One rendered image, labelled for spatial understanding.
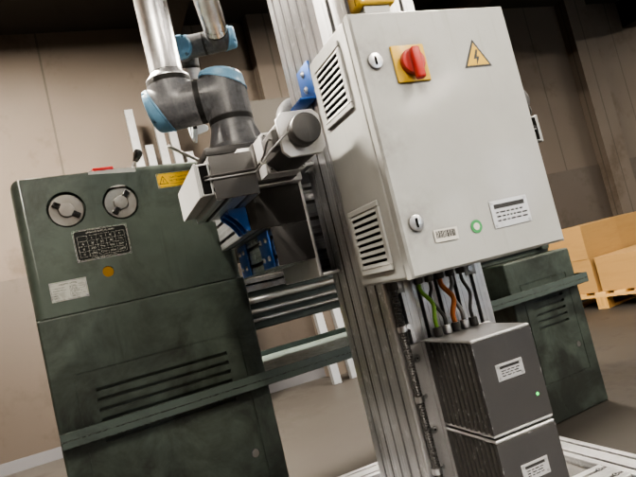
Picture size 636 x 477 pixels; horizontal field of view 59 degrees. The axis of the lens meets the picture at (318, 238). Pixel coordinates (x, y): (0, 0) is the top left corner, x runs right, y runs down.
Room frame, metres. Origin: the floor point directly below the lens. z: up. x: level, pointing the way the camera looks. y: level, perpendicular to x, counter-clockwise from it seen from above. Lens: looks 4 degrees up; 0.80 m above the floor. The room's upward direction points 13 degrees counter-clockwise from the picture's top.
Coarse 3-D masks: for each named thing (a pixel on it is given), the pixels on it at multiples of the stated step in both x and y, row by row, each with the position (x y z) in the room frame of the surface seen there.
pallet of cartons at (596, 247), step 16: (592, 224) 4.91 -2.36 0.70; (608, 224) 5.03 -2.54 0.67; (624, 224) 5.20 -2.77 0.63; (576, 240) 4.86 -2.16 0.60; (592, 240) 4.88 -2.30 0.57; (608, 240) 5.00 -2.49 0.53; (624, 240) 5.16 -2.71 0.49; (576, 256) 4.90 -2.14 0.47; (592, 256) 4.85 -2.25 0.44; (608, 256) 4.69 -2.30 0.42; (624, 256) 4.58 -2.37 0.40; (576, 272) 4.93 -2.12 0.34; (592, 272) 4.80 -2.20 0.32; (608, 272) 4.72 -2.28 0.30; (624, 272) 4.61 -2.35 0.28; (592, 288) 4.84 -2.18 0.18; (608, 288) 4.75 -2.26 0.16; (624, 288) 4.64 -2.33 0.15; (608, 304) 4.74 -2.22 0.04
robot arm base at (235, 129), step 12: (216, 120) 1.40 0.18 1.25; (228, 120) 1.39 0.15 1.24; (240, 120) 1.40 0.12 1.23; (252, 120) 1.43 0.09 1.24; (216, 132) 1.40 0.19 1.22; (228, 132) 1.38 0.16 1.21; (240, 132) 1.38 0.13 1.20; (252, 132) 1.40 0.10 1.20; (216, 144) 1.39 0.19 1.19; (228, 144) 1.38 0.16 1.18
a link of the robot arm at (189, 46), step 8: (200, 32) 1.79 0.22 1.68; (176, 40) 1.75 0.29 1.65; (184, 40) 1.76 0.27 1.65; (192, 40) 1.78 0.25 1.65; (200, 40) 1.78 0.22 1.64; (184, 48) 1.76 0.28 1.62; (192, 48) 1.78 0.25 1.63; (200, 48) 1.79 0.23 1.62; (184, 56) 1.77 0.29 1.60; (192, 56) 1.81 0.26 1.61; (200, 56) 1.82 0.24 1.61
